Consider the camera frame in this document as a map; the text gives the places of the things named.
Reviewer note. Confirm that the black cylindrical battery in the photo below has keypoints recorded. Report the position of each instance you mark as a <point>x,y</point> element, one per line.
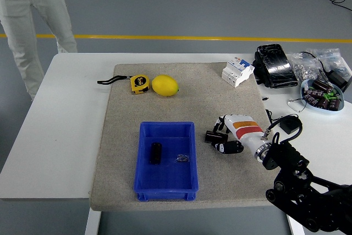
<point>213,137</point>
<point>334,104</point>
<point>322,103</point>
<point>322,86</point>
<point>310,98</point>
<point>156,153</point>

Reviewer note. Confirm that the grey-brown mat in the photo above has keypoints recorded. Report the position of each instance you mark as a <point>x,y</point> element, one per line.
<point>192,108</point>

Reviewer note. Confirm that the clear bag of metal nuts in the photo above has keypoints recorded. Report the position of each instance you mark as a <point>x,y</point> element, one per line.
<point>303,68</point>

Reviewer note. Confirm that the small green battery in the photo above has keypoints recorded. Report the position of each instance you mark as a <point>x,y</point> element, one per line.
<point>328,96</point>

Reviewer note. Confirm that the small black power adapter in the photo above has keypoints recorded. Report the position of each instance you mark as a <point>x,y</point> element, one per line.
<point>288,125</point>

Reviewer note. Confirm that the black device in plastic wrap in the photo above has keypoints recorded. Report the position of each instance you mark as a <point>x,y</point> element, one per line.
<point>276,65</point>

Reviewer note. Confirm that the yellow tape measure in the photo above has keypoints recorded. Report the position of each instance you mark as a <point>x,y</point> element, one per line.
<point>139,83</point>

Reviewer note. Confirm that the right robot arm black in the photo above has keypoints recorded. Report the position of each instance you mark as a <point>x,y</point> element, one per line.
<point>288,158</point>

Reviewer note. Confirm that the blue plastic box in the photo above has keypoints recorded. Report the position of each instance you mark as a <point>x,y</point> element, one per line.
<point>165,177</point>

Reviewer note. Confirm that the large black power adapter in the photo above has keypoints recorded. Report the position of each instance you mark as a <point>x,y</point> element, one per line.
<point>339,79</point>

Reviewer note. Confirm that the clear bag of small parts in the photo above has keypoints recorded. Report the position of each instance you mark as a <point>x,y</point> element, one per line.
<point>334,56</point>

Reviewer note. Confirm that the yellow lemon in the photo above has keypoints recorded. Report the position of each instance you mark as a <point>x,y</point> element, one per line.
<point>165,85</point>

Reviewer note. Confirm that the light blue bowl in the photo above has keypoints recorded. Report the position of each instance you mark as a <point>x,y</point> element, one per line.
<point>310,105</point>

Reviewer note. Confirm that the person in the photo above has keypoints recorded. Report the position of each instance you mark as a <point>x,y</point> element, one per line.
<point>24,26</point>

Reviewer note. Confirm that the white circuit breaker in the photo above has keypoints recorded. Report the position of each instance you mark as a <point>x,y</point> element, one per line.
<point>236,72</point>

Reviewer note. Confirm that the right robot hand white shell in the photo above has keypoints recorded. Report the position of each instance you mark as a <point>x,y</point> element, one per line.
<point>247,131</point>

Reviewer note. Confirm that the white table leg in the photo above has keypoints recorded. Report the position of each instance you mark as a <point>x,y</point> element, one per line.
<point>296,230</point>
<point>92,222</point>

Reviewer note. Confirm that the white table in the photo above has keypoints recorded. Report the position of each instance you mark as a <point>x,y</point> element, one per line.
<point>68,108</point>

